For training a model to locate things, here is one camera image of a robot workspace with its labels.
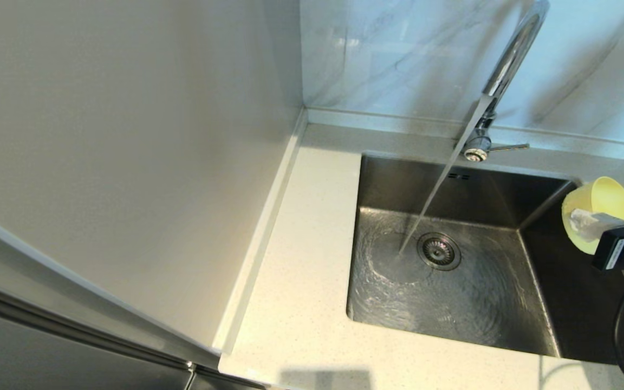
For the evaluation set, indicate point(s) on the yellow plastic bowl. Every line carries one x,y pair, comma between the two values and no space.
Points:
610,197

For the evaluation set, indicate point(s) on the stainless steel sink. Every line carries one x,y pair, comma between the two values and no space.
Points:
398,292

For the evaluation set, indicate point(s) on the round metal drain strainer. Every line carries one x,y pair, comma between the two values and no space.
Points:
439,252

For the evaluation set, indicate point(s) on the chrome gooseneck faucet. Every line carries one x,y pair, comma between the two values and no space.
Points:
512,54

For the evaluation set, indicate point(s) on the tall cabinet side panel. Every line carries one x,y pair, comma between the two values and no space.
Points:
128,135

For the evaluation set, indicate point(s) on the chrome cabinet edge trim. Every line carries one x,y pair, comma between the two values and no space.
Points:
73,328

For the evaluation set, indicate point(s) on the tall cabinet steel front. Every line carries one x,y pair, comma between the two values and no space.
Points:
46,357

